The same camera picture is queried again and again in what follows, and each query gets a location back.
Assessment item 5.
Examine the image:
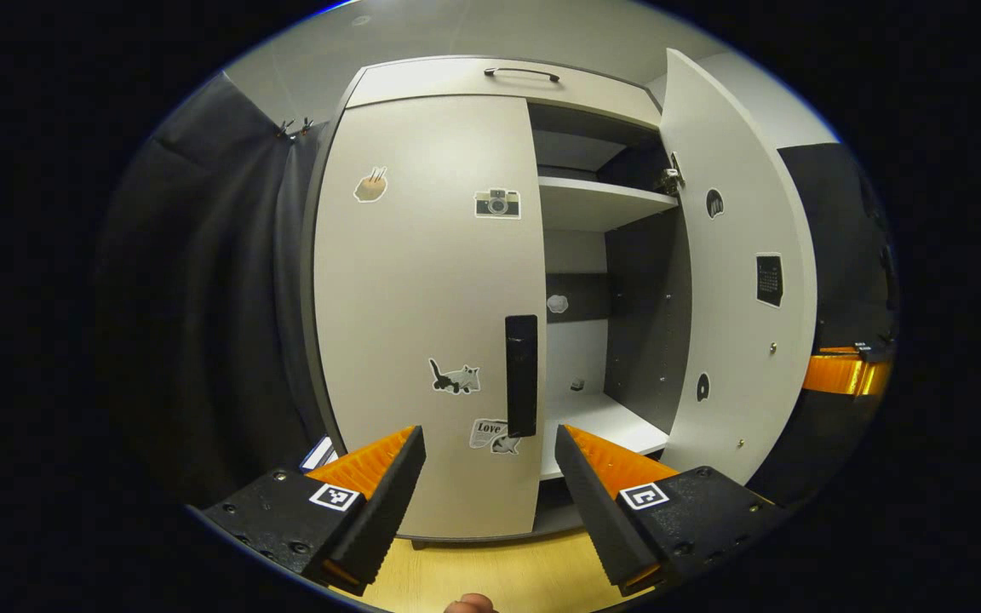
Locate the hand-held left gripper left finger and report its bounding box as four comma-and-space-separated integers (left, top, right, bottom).
201, 424, 427, 597

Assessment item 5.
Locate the white cabinet shelf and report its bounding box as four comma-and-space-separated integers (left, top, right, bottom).
539, 176, 680, 233

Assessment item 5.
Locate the white cabinet door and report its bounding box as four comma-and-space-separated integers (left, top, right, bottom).
312, 94, 548, 541
659, 49, 819, 486

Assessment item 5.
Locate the metal door hinge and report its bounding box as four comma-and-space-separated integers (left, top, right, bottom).
657, 152, 686, 197

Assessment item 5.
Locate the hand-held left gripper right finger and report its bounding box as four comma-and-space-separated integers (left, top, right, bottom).
554, 423, 789, 597

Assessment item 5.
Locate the white book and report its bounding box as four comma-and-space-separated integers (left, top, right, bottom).
299, 436, 340, 474

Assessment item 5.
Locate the black backdrop cloth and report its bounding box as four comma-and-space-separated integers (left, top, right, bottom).
95, 72, 330, 512

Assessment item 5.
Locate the white cabinet drawer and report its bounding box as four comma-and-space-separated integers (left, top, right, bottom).
346, 55, 663, 130

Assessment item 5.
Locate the white double-door shoe cabinet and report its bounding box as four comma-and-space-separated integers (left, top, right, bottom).
299, 49, 821, 546

